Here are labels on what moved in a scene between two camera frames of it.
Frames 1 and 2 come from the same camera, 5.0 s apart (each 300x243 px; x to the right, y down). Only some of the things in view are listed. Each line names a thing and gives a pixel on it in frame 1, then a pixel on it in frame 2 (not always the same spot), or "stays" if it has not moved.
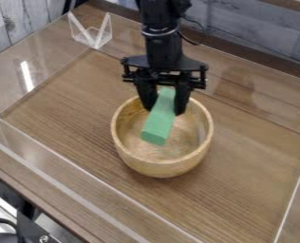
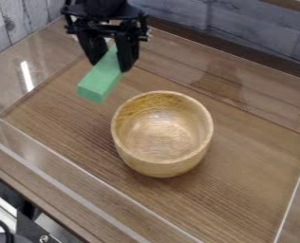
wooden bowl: x=188 y=143 stays
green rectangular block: x=161 y=120 → x=105 y=78
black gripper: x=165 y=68 → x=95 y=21
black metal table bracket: x=30 y=232 stays
